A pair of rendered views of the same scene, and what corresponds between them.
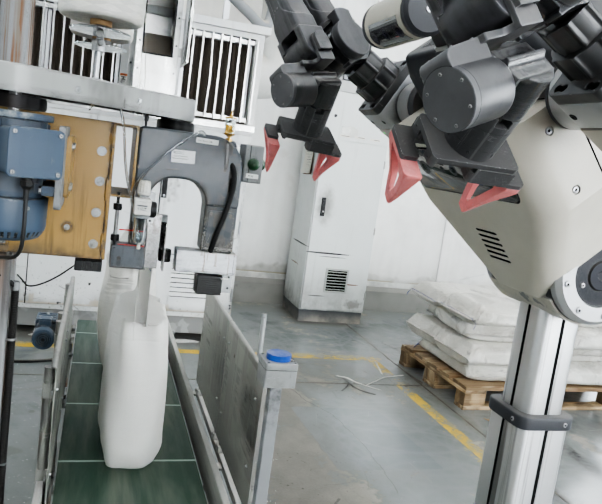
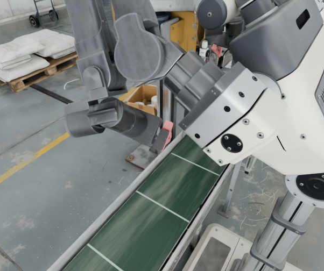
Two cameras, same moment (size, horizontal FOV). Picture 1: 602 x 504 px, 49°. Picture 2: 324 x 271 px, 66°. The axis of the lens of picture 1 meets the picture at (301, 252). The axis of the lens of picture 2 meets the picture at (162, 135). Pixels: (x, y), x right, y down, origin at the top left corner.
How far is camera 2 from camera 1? 80 cm
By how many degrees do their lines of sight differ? 56
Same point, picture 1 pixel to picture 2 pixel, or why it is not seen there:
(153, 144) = not seen: hidden behind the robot
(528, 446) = (274, 227)
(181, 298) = not seen: hidden behind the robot
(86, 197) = (188, 44)
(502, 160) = (144, 138)
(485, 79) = (72, 123)
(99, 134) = (192, 18)
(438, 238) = not seen: outside the picture
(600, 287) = (314, 190)
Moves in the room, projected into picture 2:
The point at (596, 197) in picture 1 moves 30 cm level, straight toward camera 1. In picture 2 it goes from (278, 153) to (139, 182)
